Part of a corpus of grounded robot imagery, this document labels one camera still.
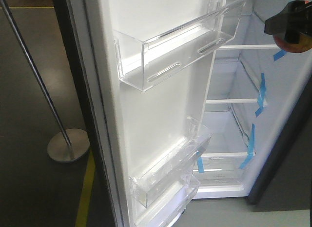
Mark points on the clear crisper drawer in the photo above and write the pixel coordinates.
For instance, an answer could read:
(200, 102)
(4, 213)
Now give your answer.
(221, 171)

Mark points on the clear door bin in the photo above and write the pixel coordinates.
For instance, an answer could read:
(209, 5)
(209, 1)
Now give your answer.
(155, 39)
(167, 208)
(149, 186)

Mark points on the clear middle door bin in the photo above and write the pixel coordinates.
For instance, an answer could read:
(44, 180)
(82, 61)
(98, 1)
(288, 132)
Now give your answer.
(149, 186)

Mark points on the silver pole stand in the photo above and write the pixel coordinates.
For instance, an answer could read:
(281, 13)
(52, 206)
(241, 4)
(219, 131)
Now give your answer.
(68, 145)

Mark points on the red yellow apple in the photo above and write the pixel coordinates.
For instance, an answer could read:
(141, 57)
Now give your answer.
(305, 44)

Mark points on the clear lower door bin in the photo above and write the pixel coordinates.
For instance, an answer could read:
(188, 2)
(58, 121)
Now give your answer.
(167, 208)

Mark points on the grey fridge with white interior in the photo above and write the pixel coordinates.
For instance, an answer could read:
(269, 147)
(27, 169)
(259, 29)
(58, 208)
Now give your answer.
(258, 98)

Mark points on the white fridge door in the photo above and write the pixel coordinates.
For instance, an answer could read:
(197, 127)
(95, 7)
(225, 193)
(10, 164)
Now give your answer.
(128, 129)

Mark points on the clear upper door bin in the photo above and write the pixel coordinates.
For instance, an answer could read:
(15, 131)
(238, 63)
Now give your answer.
(155, 39)

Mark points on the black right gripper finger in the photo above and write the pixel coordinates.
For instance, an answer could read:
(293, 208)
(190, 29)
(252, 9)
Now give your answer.
(292, 22)

